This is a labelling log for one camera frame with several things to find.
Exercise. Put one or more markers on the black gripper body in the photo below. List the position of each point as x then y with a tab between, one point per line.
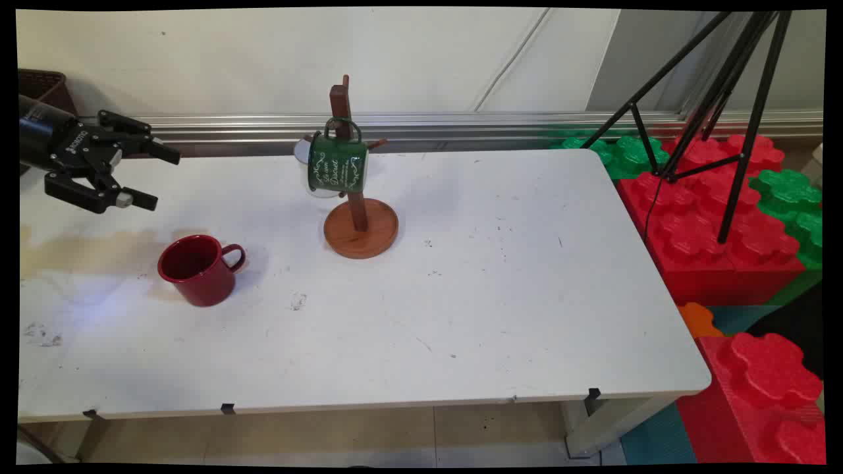
62	141

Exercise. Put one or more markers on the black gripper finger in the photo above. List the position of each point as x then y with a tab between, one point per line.
85	191
132	130

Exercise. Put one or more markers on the green enamel mug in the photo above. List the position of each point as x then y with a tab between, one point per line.
337	164

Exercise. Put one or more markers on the brown woven basket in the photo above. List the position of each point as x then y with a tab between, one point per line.
43	89

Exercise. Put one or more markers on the red enamel mug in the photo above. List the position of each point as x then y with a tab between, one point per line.
204	283

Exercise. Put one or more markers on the white enamel mug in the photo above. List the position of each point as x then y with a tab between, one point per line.
301	151

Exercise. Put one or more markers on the wooden mug tree stand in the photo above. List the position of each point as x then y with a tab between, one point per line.
361	234

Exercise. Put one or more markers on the green foam block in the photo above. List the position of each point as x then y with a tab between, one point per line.
787	191
632	155

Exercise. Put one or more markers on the white table leg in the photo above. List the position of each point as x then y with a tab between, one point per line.
612	424

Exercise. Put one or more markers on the teal foam floor mat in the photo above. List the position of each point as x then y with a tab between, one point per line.
658	438
737	317

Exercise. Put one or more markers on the tall red foam block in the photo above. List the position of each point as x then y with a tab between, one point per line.
757	395

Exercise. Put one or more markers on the aluminium wall rail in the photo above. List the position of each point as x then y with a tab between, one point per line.
461	125

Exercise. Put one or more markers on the black camera tripod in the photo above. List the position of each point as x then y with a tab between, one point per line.
741	164

